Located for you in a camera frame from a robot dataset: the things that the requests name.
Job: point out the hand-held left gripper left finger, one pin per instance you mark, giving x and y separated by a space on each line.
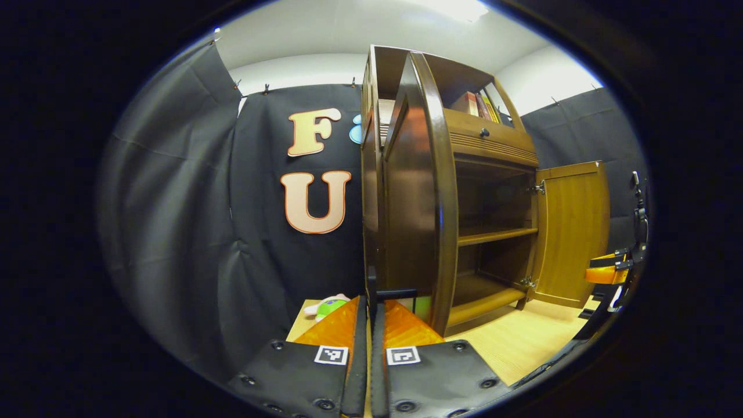
359 377

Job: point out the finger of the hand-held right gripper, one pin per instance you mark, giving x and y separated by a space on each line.
606 274

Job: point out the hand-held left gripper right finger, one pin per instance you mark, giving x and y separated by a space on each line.
378 383

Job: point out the wooden shoe cabinet door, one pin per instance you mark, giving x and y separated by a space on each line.
572 232
412 203

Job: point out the wooden double-door shoe cabinet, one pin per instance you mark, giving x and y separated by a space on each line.
493 235

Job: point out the metal door hinge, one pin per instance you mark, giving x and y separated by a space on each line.
539 187
529 283

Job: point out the wooden cabinet drawer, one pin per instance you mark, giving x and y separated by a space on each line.
493 145

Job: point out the green plush toy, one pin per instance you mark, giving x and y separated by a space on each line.
328 306

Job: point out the dark brown book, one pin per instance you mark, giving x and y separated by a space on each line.
482 107

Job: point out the orange and beige book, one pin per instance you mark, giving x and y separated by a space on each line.
466 104

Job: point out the black backdrop cloth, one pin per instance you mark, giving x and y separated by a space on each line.
174 203

